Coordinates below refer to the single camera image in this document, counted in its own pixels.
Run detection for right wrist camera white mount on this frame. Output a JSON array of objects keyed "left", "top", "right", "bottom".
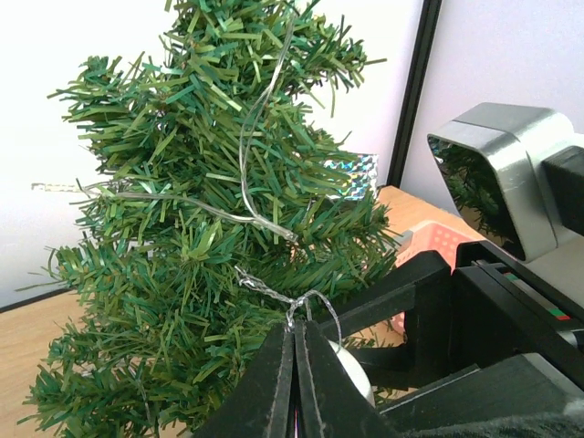
[{"left": 427, "top": 102, "right": 583, "bottom": 302}]

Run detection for pink plastic basket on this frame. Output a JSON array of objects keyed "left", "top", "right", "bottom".
[{"left": 387, "top": 221, "right": 485, "bottom": 339}]

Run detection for clear string lights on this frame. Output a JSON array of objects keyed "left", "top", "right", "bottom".
[{"left": 29, "top": 8, "right": 302, "bottom": 412}]

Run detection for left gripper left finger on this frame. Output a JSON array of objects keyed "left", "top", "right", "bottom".
[{"left": 193, "top": 325, "right": 295, "bottom": 438}]

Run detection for white ball ornament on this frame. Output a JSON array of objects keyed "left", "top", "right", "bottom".
[{"left": 235, "top": 266, "right": 375, "bottom": 406}]

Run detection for small green christmas tree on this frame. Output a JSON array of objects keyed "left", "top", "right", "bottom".
[{"left": 26, "top": 1, "right": 396, "bottom": 437}]

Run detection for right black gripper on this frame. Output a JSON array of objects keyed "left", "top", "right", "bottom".
[{"left": 317, "top": 242, "right": 583, "bottom": 437}]

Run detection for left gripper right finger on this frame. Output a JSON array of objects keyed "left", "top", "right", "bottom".
[{"left": 295, "top": 322, "right": 397, "bottom": 438}]

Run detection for silver gift box ornament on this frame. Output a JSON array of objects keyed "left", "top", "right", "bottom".
[{"left": 324, "top": 154, "right": 379, "bottom": 201}]

